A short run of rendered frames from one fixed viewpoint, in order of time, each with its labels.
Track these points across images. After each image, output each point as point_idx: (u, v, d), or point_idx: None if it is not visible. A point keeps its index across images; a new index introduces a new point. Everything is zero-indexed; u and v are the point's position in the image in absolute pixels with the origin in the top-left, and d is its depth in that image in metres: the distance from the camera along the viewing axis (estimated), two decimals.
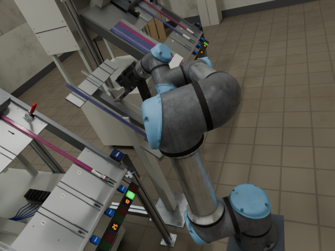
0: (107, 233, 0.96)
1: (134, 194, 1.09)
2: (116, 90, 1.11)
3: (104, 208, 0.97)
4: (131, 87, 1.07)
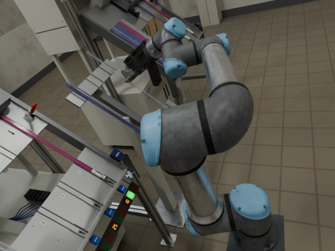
0: (107, 233, 0.96)
1: (134, 194, 1.09)
2: (125, 71, 1.04)
3: (104, 208, 0.97)
4: (140, 69, 0.98)
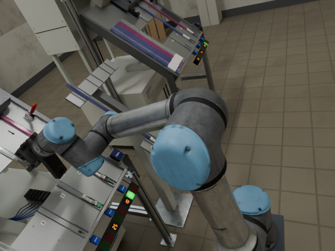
0: (107, 233, 0.96)
1: (134, 194, 1.09)
2: (21, 161, 0.88)
3: (104, 208, 0.97)
4: (34, 164, 0.82)
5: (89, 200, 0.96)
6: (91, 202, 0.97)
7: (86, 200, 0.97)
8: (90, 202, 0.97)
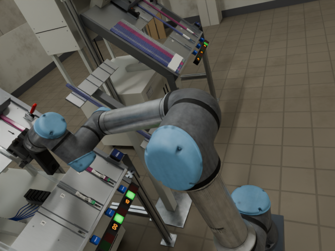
0: (107, 233, 0.96)
1: (134, 194, 1.09)
2: (14, 158, 0.87)
3: (104, 208, 0.97)
4: (26, 160, 0.82)
5: (83, 197, 0.96)
6: (84, 199, 0.96)
7: (80, 197, 0.96)
8: (84, 199, 0.97)
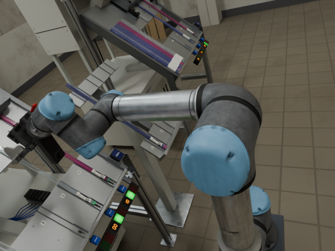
0: (107, 233, 0.96)
1: (134, 194, 1.09)
2: (10, 150, 0.78)
3: (104, 208, 0.97)
4: (29, 147, 0.75)
5: (83, 198, 0.96)
6: (85, 200, 0.96)
7: (80, 197, 0.96)
8: (84, 200, 0.97)
